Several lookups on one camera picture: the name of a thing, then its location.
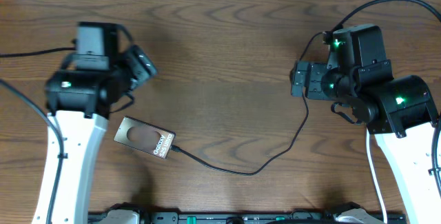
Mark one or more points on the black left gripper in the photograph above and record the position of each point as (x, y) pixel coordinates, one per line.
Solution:
(140, 66)

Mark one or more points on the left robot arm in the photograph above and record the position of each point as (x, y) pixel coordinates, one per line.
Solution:
(80, 96)

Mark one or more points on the bronze Galaxy phone box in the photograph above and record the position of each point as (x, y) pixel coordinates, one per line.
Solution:
(145, 137)

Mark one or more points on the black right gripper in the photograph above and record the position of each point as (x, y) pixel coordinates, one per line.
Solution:
(299, 74)

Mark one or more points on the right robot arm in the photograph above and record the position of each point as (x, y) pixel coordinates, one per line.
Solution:
(400, 114)

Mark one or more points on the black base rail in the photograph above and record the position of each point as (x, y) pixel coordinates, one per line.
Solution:
(129, 216)

